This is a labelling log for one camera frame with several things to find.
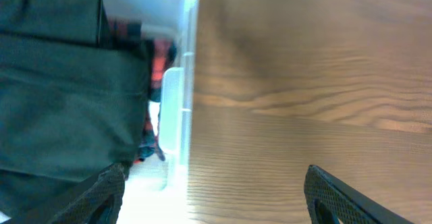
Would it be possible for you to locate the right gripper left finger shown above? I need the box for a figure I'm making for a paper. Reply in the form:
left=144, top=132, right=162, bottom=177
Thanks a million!
left=6, top=163, right=125, bottom=224

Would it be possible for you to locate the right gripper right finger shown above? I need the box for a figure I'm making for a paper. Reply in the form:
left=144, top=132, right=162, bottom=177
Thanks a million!
left=304, top=165, right=412, bottom=224

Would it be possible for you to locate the clear plastic storage bin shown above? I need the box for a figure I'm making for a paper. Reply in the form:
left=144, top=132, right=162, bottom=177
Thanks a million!
left=103, top=0, right=199, bottom=224

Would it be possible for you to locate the black shirt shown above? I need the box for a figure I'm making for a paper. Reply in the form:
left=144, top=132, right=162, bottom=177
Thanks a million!
left=1, top=0, right=150, bottom=217

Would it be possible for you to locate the red navy plaid shirt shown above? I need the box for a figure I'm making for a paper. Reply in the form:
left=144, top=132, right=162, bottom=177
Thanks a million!
left=108, top=19, right=177, bottom=163

